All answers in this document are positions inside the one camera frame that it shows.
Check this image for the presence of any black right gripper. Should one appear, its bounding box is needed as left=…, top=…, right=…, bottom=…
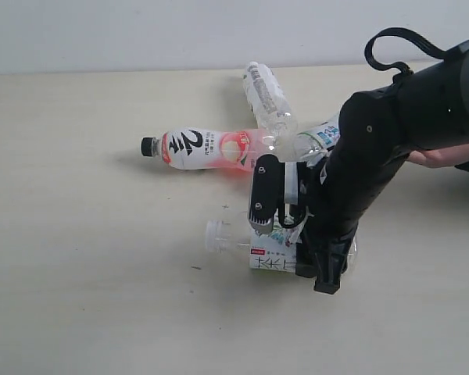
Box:
left=281, top=146, right=408, bottom=295

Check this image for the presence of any clear bottle floral pear label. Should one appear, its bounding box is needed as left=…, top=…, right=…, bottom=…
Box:
left=205, top=210, right=358, bottom=279

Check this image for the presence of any pink white peach drink bottle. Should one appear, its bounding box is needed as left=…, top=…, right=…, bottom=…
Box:
left=141, top=127, right=276, bottom=172

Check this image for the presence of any clear ribbed water bottle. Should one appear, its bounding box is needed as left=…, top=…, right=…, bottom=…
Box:
left=242, top=61, right=298, bottom=137

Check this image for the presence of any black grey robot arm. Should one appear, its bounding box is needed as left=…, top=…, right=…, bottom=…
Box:
left=284, top=41, right=469, bottom=295

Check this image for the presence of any clear bottle green lime label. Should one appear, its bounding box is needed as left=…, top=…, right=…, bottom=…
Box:
left=275, top=113, right=340, bottom=166

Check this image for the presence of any open human hand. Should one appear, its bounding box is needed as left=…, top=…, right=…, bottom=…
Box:
left=407, top=144, right=469, bottom=168

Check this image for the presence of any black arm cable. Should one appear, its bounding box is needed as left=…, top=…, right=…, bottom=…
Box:
left=365, top=27, right=449, bottom=73

